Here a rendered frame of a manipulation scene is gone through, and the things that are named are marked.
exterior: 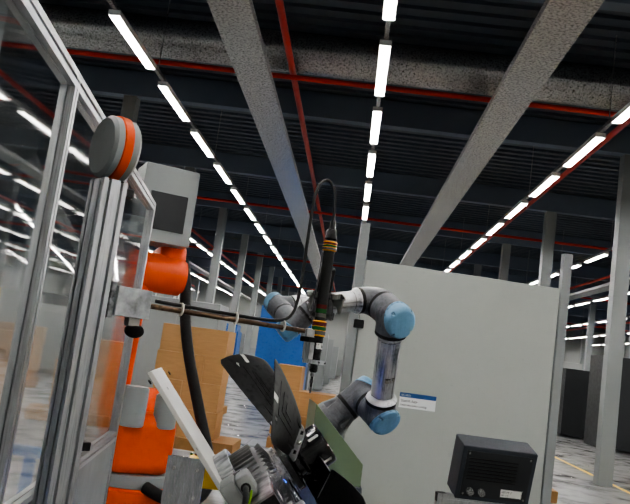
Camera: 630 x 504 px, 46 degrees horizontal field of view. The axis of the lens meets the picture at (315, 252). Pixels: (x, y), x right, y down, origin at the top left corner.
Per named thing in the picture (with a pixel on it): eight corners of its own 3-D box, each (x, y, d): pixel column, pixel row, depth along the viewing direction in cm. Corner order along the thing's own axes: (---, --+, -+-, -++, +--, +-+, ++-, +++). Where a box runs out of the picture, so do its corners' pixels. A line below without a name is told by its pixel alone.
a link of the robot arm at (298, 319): (276, 332, 256) (302, 312, 257) (290, 347, 247) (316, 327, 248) (265, 316, 251) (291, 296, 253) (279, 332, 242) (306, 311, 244)
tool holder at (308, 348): (307, 363, 214) (312, 329, 215) (292, 361, 219) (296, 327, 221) (330, 366, 220) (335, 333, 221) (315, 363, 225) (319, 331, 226)
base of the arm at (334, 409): (317, 408, 301) (336, 392, 302) (340, 438, 297) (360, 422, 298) (315, 403, 286) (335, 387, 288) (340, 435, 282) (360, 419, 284)
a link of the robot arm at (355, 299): (382, 277, 282) (263, 286, 259) (398, 290, 273) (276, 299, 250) (377, 305, 286) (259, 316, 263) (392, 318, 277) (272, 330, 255)
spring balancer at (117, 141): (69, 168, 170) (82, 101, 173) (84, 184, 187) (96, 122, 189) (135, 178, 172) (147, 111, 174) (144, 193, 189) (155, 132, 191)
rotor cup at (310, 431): (304, 494, 199) (345, 467, 201) (275, 447, 200) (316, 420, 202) (299, 484, 214) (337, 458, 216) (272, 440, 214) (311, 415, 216)
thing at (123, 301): (108, 317, 175) (115, 281, 176) (96, 315, 181) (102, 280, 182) (148, 323, 182) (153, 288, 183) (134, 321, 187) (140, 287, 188)
